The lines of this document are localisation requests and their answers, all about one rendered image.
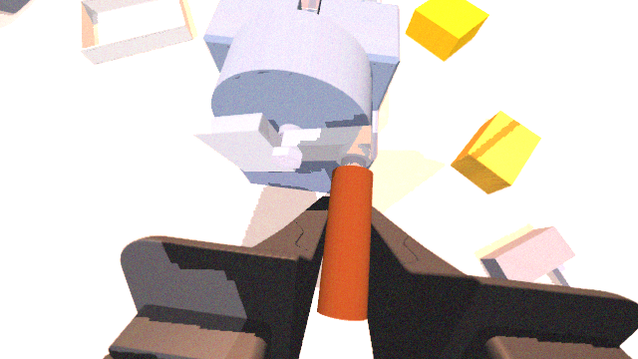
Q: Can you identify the yellow cube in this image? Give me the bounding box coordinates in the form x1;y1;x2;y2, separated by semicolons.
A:
451;111;541;194

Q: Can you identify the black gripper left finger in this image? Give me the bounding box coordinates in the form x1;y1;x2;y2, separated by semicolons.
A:
120;195;330;359

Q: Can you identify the yellow rectangular block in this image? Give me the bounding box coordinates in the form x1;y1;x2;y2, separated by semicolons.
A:
405;0;489;61

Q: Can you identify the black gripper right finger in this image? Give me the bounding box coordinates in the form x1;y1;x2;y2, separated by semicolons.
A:
367;206;638;359

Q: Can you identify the cream shallow open tray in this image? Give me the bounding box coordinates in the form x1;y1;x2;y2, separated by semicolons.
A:
79;0;193;65

